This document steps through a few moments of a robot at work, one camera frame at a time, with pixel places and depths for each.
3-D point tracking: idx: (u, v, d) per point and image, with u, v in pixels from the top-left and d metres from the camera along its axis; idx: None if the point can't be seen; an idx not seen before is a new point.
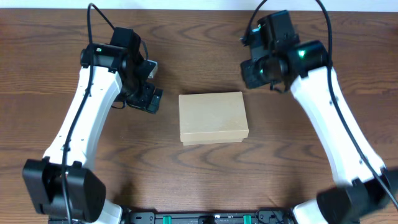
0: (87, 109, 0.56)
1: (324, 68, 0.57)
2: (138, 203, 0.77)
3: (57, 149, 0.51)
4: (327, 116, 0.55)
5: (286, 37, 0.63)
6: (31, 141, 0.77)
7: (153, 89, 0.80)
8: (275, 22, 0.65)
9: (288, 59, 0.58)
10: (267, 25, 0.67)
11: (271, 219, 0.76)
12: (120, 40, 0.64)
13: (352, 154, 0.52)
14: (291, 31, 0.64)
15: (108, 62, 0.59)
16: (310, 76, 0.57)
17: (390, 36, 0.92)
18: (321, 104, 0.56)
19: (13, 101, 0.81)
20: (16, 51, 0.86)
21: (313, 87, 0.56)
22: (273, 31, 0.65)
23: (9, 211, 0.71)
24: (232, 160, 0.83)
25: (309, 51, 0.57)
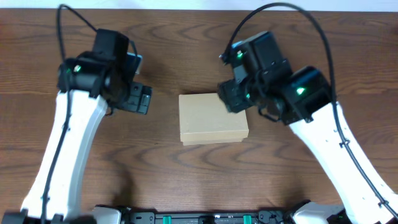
0: (66, 147, 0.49)
1: (330, 104, 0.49)
2: (137, 203, 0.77)
3: (37, 196, 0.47)
4: (337, 160, 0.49)
5: (275, 66, 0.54)
6: (33, 140, 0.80)
7: (143, 88, 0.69)
8: (260, 50, 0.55)
9: (285, 97, 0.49)
10: (249, 53, 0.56)
11: (271, 219, 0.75)
12: (102, 48, 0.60)
13: (371, 197, 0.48)
14: (278, 58, 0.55)
15: (87, 82, 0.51)
16: (315, 116, 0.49)
17: (390, 36, 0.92)
18: (328, 146, 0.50)
19: (16, 99, 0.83)
20: (18, 51, 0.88)
21: (320, 129, 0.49)
22: (256, 60, 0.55)
23: (15, 209, 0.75)
24: (232, 159, 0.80)
25: (310, 88, 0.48)
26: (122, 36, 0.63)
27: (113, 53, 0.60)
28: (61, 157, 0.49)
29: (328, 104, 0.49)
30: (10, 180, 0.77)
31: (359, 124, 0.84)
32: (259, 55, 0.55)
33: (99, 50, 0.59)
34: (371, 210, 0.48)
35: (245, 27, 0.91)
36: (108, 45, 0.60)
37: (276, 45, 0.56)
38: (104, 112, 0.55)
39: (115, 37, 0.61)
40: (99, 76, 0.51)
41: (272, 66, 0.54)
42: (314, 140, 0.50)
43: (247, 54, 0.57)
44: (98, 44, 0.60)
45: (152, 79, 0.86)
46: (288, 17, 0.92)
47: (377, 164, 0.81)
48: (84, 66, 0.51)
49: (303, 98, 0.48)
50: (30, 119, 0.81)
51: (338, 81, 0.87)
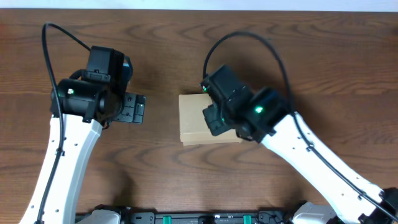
0: (60, 171, 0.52)
1: (288, 115, 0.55)
2: (138, 203, 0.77)
3: (31, 221, 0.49)
4: (309, 167, 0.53)
5: (237, 94, 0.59)
6: (33, 140, 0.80)
7: (137, 96, 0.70)
8: (219, 83, 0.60)
9: (248, 121, 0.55)
10: (211, 86, 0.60)
11: (271, 219, 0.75)
12: (96, 66, 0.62)
13: (350, 193, 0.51)
14: (238, 84, 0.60)
15: (83, 104, 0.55)
16: (277, 129, 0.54)
17: (390, 36, 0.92)
18: (298, 154, 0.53)
19: (16, 99, 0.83)
20: (18, 51, 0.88)
21: (284, 137, 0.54)
22: (218, 92, 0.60)
23: (15, 208, 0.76)
24: (232, 160, 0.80)
25: (267, 109, 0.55)
26: (116, 52, 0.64)
27: (108, 71, 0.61)
28: (55, 182, 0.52)
29: (284, 115, 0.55)
30: (10, 180, 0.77)
31: (359, 124, 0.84)
32: (219, 86, 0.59)
33: (94, 68, 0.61)
34: (353, 204, 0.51)
35: (245, 28, 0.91)
36: (102, 63, 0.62)
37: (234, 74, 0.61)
38: (99, 135, 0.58)
39: (109, 55, 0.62)
40: (93, 100, 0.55)
41: (233, 94, 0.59)
42: (285, 152, 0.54)
43: (209, 88, 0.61)
44: (93, 63, 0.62)
45: (152, 79, 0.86)
46: (288, 17, 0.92)
47: (377, 165, 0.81)
48: (78, 89, 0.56)
49: (263, 118, 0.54)
50: (30, 119, 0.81)
51: (339, 81, 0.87)
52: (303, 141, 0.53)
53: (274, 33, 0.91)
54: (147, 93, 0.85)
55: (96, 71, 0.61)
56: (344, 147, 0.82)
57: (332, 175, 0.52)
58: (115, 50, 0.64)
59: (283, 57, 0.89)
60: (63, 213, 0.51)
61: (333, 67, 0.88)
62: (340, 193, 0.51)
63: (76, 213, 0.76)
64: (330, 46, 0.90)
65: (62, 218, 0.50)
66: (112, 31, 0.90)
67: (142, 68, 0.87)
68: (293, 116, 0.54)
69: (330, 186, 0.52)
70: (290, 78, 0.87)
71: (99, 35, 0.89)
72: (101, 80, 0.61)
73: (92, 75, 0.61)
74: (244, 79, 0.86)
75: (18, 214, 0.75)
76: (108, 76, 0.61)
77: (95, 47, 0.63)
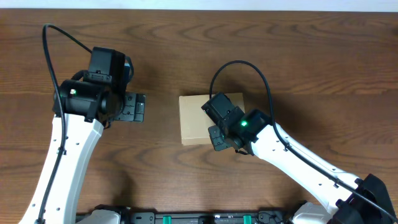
0: (62, 170, 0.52)
1: (269, 126, 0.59)
2: (138, 203, 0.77)
3: (32, 220, 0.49)
4: (286, 163, 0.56)
5: (231, 113, 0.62)
6: (32, 141, 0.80)
7: (137, 95, 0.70)
8: (216, 104, 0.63)
9: (238, 135, 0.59)
10: (209, 109, 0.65)
11: (271, 219, 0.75)
12: (97, 67, 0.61)
13: (326, 183, 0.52)
14: (232, 106, 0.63)
15: (85, 105, 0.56)
16: (259, 135, 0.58)
17: (390, 37, 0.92)
18: (277, 155, 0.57)
19: (16, 99, 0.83)
20: (18, 51, 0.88)
21: (263, 139, 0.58)
22: (215, 113, 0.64)
23: (14, 209, 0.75)
24: (232, 160, 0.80)
25: (251, 122, 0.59)
26: (117, 53, 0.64)
27: (109, 73, 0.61)
28: (56, 181, 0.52)
29: (266, 125, 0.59)
30: (10, 180, 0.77)
31: (359, 124, 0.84)
32: (215, 108, 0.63)
33: (95, 69, 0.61)
34: (330, 192, 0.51)
35: (244, 28, 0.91)
36: (102, 64, 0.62)
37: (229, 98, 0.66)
38: (99, 135, 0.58)
39: (111, 55, 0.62)
40: (95, 100, 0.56)
41: (227, 114, 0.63)
42: (264, 153, 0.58)
43: (208, 111, 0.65)
44: (94, 63, 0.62)
45: (152, 79, 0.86)
46: (287, 17, 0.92)
47: (377, 165, 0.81)
48: (80, 90, 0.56)
49: (249, 130, 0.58)
50: (30, 119, 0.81)
51: (339, 81, 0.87)
52: (281, 143, 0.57)
53: (274, 33, 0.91)
54: (147, 93, 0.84)
55: (97, 71, 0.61)
56: (344, 147, 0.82)
57: (308, 168, 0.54)
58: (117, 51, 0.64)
59: (283, 57, 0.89)
60: (64, 211, 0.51)
61: (333, 67, 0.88)
62: (318, 183, 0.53)
63: (76, 213, 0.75)
64: (330, 46, 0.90)
65: (63, 217, 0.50)
66: (112, 32, 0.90)
67: (141, 68, 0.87)
68: (272, 125, 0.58)
69: (308, 178, 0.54)
70: (290, 78, 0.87)
71: (99, 35, 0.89)
72: (103, 81, 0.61)
73: (94, 76, 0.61)
74: (244, 79, 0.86)
75: (18, 215, 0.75)
76: (110, 77, 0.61)
77: (96, 48, 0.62)
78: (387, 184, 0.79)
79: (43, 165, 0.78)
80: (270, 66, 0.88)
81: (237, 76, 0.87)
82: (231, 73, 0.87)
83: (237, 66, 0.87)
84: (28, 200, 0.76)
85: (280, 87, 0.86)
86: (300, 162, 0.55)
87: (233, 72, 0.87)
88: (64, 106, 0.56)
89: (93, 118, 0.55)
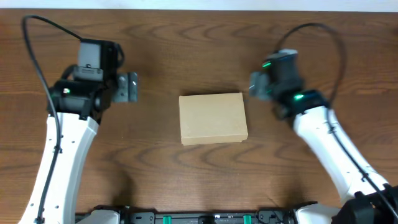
0: (58, 168, 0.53)
1: (321, 107, 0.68)
2: (138, 203, 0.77)
3: (30, 220, 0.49)
4: (325, 144, 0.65)
5: (290, 81, 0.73)
6: (32, 141, 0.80)
7: (129, 76, 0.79)
8: (282, 66, 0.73)
9: (290, 104, 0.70)
10: (274, 68, 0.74)
11: (271, 219, 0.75)
12: (89, 60, 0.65)
13: (355, 173, 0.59)
14: (294, 74, 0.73)
15: (78, 103, 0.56)
16: (309, 112, 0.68)
17: (389, 36, 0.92)
18: (320, 133, 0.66)
19: (16, 99, 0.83)
20: (18, 51, 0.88)
21: (313, 117, 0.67)
22: (277, 73, 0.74)
23: (14, 209, 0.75)
24: (232, 160, 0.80)
25: (306, 99, 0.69)
26: (106, 45, 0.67)
27: (99, 66, 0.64)
28: (53, 180, 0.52)
29: (318, 106, 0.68)
30: (10, 180, 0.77)
31: (359, 124, 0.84)
32: (280, 70, 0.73)
33: (86, 64, 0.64)
34: (355, 182, 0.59)
35: (244, 27, 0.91)
36: (92, 57, 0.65)
37: (294, 63, 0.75)
38: (94, 134, 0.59)
39: (99, 47, 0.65)
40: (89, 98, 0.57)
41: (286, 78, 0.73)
42: (310, 127, 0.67)
43: (271, 68, 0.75)
44: (84, 58, 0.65)
45: (152, 79, 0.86)
46: (287, 17, 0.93)
47: (378, 164, 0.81)
48: (73, 88, 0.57)
49: (302, 105, 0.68)
50: (30, 119, 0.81)
51: (339, 81, 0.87)
52: (327, 127, 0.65)
53: (274, 33, 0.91)
54: (147, 93, 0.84)
55: (88, 66, 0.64)
56: None
57: (342, 155, 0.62)
58: (106, 44, 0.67)
59: None
60: (63, 208, 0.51)
61: (333, 66, 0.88)
62: (346, 170, 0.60)
63: (76, 213, 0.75)
64: (330, 46, 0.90)
65: (63, 214, 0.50)
66: (112, 32, 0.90)
67: (142, 68, 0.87)
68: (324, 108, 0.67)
69: (338, 164, 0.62)
70: None
71: (98, 35, 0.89)
72: (94, 75, 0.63)
73: (84, 70, 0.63)
74: (244, 79, 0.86)
75: (17, 216, 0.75)
76: (101, 70, 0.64)
77: (84, 42, 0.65)
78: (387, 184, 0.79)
79: None
80: None
81: (238, 76, 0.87)
82: (231, 73, 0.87)
83: (237, 66, 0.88)
84: (27, 200, 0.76)
85: None
86: (339, 147, 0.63)
87: (233, 72, 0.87)
88: (58, 106, 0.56)
89: (87, 116, 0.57)
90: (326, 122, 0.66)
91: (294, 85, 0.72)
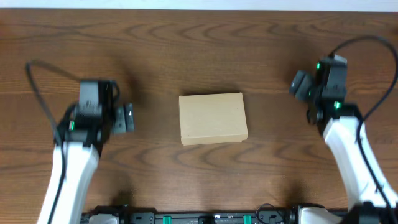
0: (64, 195, 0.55)
1: (354, 120, 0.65)
2: (137, 203, 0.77)
3: None
4: (349, 151, 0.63)
5: (334, 88, 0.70)
6: (32, 141, 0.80)
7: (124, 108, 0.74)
8: (333, 71, 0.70)
9: (326, 109, 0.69)
10: (325, 72, 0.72)
11: (271, 219, 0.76)
12: (87, 98, 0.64)
13: (370, 184, 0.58)
14: (341, 84, 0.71)
15: (82, 137, 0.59)
16: (341, 119, 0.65)
17: (390, 36, 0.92)
18: (346, 140, 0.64)
19: (15, 99, 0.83)
20: (18, 51, 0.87)
21: (344, 124, 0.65)
22: (326, 76, 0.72)
23: (13, 209, 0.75)
24: (232, 160, 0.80)
25: (345, 111, 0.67)
26: (102, 82, 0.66)
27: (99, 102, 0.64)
28: (59, 204, 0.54)
29: (353, 118, 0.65)
30: (10, 180, 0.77)
31: None
32: (329, 75, 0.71)
33: (85, 102, 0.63)
34: (369, 191, 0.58)
35: (245, 27, 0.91)
36: (91, 95, 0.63)
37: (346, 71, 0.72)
38: (95, 168, 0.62)
39: (97, 86, 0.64)
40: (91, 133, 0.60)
41: (331, 84, 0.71)
42: (338, 132, 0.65)
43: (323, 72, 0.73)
44: (83, 96, 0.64)
45: (152, 79, 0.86)
46: (288, 17, 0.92)
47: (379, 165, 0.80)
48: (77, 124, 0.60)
49: (336, 112, 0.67)
50: (30, 118, 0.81)
51: None
52: (354, 137, 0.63)
53: (274, 33, 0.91)
54: (147, 93, 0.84)
55: (87, 104, 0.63)
56: None
57: (362, 165, 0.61)
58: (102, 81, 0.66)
59: (283, 57, 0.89)
60: None
61: None
62: (362, 179, 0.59)
63: None
64: (331, 46, 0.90)
65: None
66: (112, 31, 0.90)
67: (142, 67, 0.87)
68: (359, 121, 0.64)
69: (356, 171, 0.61)
70: (291, 78, 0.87)
71: (98, 34, 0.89)
72: (92, 114, 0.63)
73: (84, 108, 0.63)
74: (244, 79, 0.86)
75: (17, 216, 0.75)
76: (100, 106, 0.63)
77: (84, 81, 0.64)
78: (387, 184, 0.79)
79: (43, 165, 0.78)
80: (270, 66, 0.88)
81: (238, 76, 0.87)
82: (231, 73, 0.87)
83: (237, 66, 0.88)
84: (27, 200, 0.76)
85: (280, 87, 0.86)
86: (362, 157, 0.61)
87: (233, 72, 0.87)
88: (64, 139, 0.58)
89: (91, 145, 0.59)
90: (356, 133, 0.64)
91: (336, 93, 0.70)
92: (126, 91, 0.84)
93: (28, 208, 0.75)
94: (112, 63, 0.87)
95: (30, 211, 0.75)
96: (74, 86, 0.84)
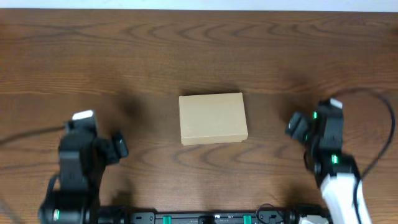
0: None
1: (352, 178, 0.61)
2: (137, 203, 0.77)
3: None
4: (345, 216, 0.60)
5: (331, 139, 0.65)
6: (32, 141, 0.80)
7: (115, 145, 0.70)
8: (329, 123, 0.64)
9: (323, 164, 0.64)
10: (321, 121, 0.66)
11: (271, 219, 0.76)
12: (69, 172, 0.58)
13: None
14: (339, 134, 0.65)
15: (71, 219, 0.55)
16: (339, 181, 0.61)
17: (390, 36, 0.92)
18: (343, 204, 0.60)
19: (15, 99, 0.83)
20: (18, 51, 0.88)
21: (341, 186, 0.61)
22: (322, 126, 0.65)
23: (13, 209, 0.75)
24: (232, 160, 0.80)
25: (343, 167, 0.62)
26: (84, 145, 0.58)
27: (83, 175, 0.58)
28: None
29: (352, 175, 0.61)
30: (10, 180, 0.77)
31: (359, 124, 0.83)
32: (326, 125, 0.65)
33: (68, 174, 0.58)
34: None
35: (244, 27, 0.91)
36: (73, 167, 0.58)
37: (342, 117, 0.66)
38: None
39: (78, 155, 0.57)
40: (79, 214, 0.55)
41: (326, 136, 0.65)
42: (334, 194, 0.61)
43: (319, 120, 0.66)
44: (67, 168, 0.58)
45: (152, 79, 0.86)
46: (288, 17, 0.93)
47: (379, 164, 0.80)
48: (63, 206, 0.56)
49: (334, 170, 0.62)
50: (30, 119, 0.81)
51: (339, 81, 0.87)
52: (352, 200, 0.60)
53: (274, 33, 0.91)
54: (147, 93, 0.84)
55: (72, 175, 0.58)
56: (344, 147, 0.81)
57: None
58: (84, 146, 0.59)
59: (283, 57, 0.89)
60: None
61: (333, 67, 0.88)
62: None
63: None
64: (331, 46, 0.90)
65: None
66: (112, 31, 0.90)
67: (142, 68, 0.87)
68: (356, 180, 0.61)
69: None
70: (291, 79, 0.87)
71: (99, 34, 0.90)
72: (79, 183, 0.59)
73: (68, 182, 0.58)
74: (244, 79, 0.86)
75: (17, 216, 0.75)
76: (84, 178, 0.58)
77: (64, 150, 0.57)
78: (388, 184, 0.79)
79: (43, 165, 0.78)
80: (270, 66, 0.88)
81: (238, 76, 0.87)
82: (231, 73, 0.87)
83: (237, 66, 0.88)
84: (27, 200, 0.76)
85: (280, 87, 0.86)
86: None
87: (233, 72, 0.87)
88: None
89: None
90: (353, 195, 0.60)
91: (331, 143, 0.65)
92: (126, 91, 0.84)
93: (27, 208, 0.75)
94: (112, 63, 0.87)
95: (30, 211, 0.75)
96: (74, 86, 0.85)
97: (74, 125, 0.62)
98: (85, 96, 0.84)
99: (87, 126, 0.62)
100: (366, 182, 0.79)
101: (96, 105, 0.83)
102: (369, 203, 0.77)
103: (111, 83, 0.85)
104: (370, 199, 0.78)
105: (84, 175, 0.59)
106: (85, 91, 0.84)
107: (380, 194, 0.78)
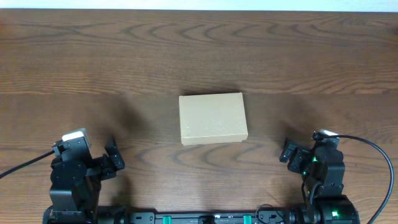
0: None
1: None
2: (137, 203, 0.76)
3: None
4: None
5: (332, 188, 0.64)
6: (31, 141, 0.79)
7: (109, 158, 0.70)
8: (330, 172, 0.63)
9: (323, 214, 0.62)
10: (322, 167, 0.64)
11: (271, 219, 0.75)
12: (64, 205, 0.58)
13: None
14: (339, 182, 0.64)
15: None
16: None
17: (389, 37, 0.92)
18: None
19: (15, 99, 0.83)
20: (18, 51, 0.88)
21: None
22: (323, 173, 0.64)
23: (13, 209, 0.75)
24: (232, 160, 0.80)
25: (342, 219, 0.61)
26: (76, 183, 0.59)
27: (78, 209, 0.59)
28: None
29: None
30: (10, 180, 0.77)
31: (359, 124, 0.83)
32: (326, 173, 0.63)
33: (63, 208, 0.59)
34: None
35: (244, 27, 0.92)
36: (66, 203, 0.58)
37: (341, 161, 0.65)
38: None
39: (71, 194, 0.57)
40: None
41: (328, 183, 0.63)
42: None
43: (320, 166, 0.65)
44: (58, 205, 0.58)
45: (152, 79, 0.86)
46: (287, 17, 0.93)
47: (379, 164, 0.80)
48: None
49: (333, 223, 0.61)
50: (30, 119, 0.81)
51: (339, 81, 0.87)
52: None
53: (274, 33, 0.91)
54: (147, 92, 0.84)
55: (66, 209, 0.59)
56: (344, 147, 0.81)
57: None
58: (74, 180, 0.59)
59: (283, 57, 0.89)
60: None
61: (333, 66, 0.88)
62: None
63: None
64: (331, 46, 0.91)
65: None
66: (112, 31, 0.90)
67: (142, 67, 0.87)
68: None
69: None
70: (290, 78, 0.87)
71: (98, 34, 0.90)
72: (74, 216, 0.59)
73: (64, 214, 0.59)
74: (244, 79, 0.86)
75: (16, 216, 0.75)
76: (79, 211, 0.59)
77: (52, 188, 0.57)
78: (388, 184, 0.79)
79: (43, 165, 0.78)
80: (270, 66, 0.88)
81: (237, 75, 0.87)
82: (231, 73, 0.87)
83: (237, 66, 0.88)
84: (26, 200, 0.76)
85: (280, 87, 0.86)
86: None
87: (233, 72, 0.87)
88: None
89: None
90: None
91: (333, 190, 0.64)
92: (126, 91, 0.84)
93: (27, 208, 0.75)
94: (112, 63, 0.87)
95: (29, 211, 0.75)
96: (74, 86, 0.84)
97: (65, 148, 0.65)
98: (85, 96, 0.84)
99: (78, 149, 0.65)
100: (366, 182, 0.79)
101: (96, 105, 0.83)
102: (369, 203, 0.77)
103: (111, 83, 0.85)
104: (370, 199, 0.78)
105: (79, 208, 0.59)
106: (84, 92, 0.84)
107: (380, 193, 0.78)
